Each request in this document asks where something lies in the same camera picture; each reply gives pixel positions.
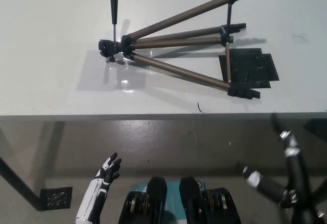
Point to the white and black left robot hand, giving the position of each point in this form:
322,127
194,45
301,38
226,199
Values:
95,192

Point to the bronze and black camera tripod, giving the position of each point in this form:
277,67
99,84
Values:
178,21

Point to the black metal table leg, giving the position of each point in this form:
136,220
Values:
18,183

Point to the small dark curved scrap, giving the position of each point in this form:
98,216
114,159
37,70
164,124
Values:
200,108

